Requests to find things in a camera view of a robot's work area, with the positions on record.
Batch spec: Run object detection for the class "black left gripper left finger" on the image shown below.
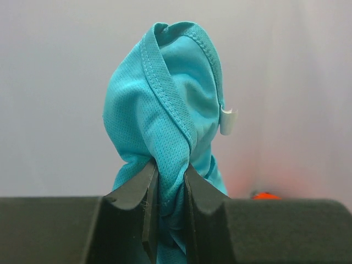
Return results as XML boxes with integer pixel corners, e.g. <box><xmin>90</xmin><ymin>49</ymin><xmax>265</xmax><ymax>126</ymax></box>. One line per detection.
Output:
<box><xmin>83</xmin><ymin>162</ymin><xmax>159</xmax><ymax>263</ymax></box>

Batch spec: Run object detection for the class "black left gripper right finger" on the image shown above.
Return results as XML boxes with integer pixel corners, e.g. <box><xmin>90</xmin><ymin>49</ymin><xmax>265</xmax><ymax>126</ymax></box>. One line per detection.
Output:
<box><xmin>184</xmin><ymin>170</ymin><xmax>235</xmax><ymax>263</ymax></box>

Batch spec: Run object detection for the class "teal t-shirt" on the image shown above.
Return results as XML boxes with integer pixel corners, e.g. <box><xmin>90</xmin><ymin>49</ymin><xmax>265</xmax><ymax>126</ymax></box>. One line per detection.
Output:
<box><xmin>103</xmin><ymin>21</ymin><xmax>226</xmax><ymax>263</ymax></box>

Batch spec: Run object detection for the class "folded orange t-shirt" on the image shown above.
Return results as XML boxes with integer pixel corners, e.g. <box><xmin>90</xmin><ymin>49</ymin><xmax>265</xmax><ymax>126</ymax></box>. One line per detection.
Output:
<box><xmin>252</xmin><ymin>192</ymin><xmax>281</xmax><ymax>200</ymax></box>

